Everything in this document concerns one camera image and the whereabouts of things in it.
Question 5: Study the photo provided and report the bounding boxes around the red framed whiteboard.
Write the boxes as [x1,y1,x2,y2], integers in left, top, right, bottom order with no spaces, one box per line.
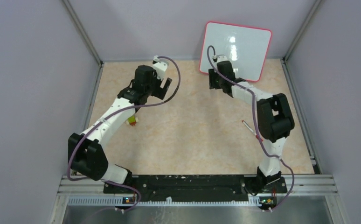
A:
[199,21,272,82]

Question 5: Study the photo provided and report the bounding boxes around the red whiteboard marker pen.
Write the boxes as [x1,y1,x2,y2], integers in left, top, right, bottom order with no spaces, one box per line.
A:
[242,120,263,142]

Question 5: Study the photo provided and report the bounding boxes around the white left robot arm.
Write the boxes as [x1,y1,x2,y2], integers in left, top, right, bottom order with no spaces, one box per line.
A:
[68,62,172,193]

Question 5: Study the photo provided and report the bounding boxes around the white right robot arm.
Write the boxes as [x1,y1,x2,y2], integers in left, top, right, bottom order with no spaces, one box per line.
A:
[208,60,295,192]

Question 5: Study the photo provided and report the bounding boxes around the colourful toy block figure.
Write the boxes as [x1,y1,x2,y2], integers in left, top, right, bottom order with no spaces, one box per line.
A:
[125,115,139,126]

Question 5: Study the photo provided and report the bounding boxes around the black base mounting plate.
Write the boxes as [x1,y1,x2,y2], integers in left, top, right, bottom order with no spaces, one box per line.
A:
[103,175,288,202]

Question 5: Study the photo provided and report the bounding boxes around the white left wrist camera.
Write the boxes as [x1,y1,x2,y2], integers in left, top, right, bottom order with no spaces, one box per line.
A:
[152,56,168,81]

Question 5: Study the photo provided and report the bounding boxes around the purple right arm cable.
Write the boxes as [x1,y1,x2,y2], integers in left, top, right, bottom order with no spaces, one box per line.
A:
[206,45,295,212]

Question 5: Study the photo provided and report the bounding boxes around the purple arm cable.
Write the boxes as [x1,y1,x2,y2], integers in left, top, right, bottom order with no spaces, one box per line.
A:
[66,56,181,214]
[206,45,295,212]

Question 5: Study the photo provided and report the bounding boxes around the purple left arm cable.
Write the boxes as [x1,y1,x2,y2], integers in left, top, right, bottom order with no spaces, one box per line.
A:
[66,56,181,214]

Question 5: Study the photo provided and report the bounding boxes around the white slotted cable duct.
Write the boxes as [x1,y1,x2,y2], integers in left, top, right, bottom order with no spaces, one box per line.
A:
[68,196,261,207]

